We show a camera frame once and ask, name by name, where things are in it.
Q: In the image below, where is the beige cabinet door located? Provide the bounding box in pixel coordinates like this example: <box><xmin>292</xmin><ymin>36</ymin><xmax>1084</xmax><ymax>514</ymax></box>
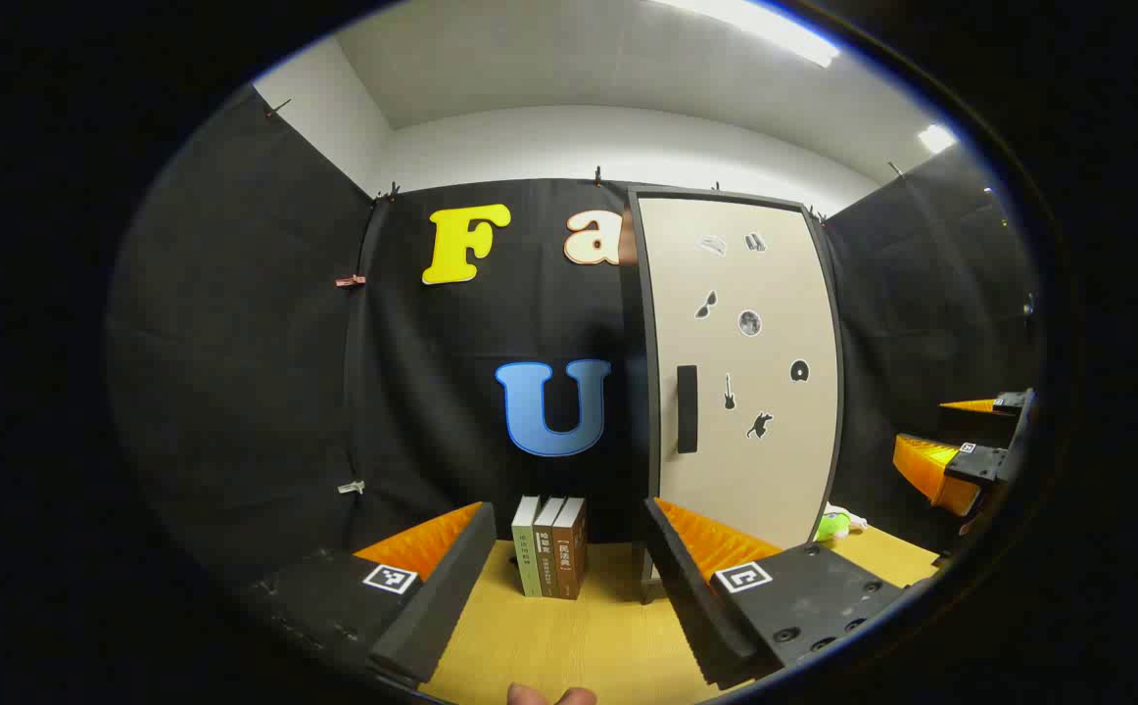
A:
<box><xmin>636</xmin><ymin>196</ymin><xmax>839</xmax><ymax>549</ymax></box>

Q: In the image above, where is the long ceiling light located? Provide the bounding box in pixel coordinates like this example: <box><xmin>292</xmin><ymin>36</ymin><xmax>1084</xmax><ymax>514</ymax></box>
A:
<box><xmin>647</xmin><ymin>0</ymin><xmax>840</xmax><ymax>68</ymax></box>

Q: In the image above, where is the brown book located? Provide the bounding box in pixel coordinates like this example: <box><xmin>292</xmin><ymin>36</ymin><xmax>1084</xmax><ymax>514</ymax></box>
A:
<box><xmin>551</xmin><ymin>497</ymin><xmax>588</xmax><ymax>601</ymax></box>

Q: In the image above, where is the grey-brown book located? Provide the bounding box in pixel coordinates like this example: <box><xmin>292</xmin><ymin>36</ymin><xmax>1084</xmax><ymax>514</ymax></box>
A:
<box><xmin>533</xmin><ymin>496</ymin><xmax>567</xmax><ymax>600</ymax></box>

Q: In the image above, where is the green book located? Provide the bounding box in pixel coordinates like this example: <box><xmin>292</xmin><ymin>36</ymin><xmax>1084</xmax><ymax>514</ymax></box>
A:
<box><xmin>512</xmin><ymin>494</ymin><xmax>543</xmax><ymax>598</ymax></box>

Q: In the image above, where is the black door handle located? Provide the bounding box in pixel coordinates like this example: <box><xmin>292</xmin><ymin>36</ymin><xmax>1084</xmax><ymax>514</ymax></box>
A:
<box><xmin>677</xmin><ymin>365</ymin><xmax>700</xmax><ymax>455</ymax></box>

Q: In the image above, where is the black backdrop cloth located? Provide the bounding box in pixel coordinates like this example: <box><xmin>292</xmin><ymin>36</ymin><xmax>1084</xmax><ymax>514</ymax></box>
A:
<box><xmin>104</xmin><ymin>83</ymin><xmax>1045</xmax><ymax>598</ymax></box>

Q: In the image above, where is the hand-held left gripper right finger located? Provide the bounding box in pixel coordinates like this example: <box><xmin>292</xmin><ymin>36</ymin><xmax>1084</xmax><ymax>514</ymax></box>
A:
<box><xmin>642</xmin><ymin>496</ymin><xmax>908</xmax><ymax>691</ymax></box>

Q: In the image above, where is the dark grey cabinet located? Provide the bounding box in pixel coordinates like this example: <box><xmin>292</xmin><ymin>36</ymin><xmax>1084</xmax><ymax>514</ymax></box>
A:
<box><xmin>625</xmin><ymin>184</ymin><xmax>846</xmax><ymax>604</ymax></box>

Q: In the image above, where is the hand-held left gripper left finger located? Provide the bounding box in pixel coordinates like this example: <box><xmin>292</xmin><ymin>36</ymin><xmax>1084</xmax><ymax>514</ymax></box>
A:
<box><xmin>236</xmin><ymin>501</ymin><xmax>498</xmax><ymax>686</ymax></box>

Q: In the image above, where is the green and pink plush toy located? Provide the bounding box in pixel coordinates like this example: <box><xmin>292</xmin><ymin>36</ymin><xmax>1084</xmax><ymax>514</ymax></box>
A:
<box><xmin>814</xmin><ymin>504</ymin><xmax>869</xmax><ymax>542</ymax></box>

